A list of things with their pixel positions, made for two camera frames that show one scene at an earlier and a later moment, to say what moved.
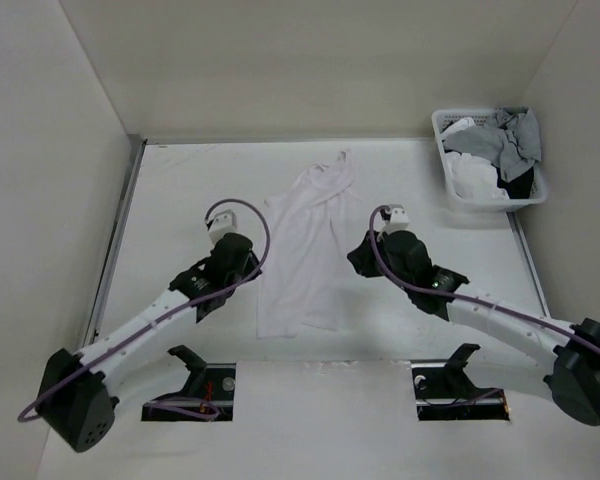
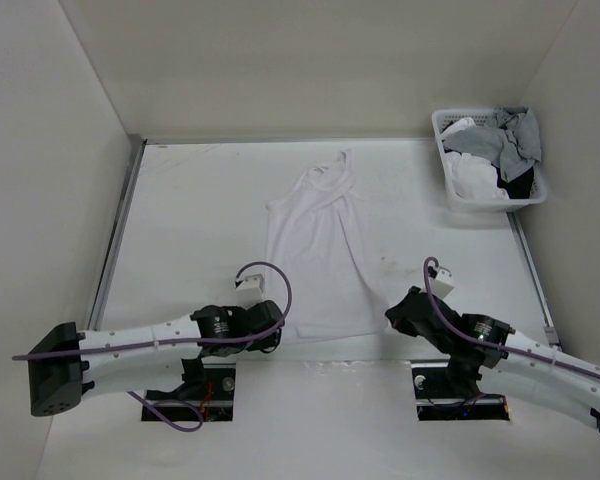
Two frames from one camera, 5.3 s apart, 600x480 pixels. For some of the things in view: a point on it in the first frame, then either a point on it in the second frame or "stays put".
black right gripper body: (381, 250) to (403, 322)
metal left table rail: (115, 240) stays put
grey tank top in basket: (509, 137) stays put
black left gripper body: (249, 269) to (258, 344)
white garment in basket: (472, 175) stays put
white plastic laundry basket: (441, 119) stays put
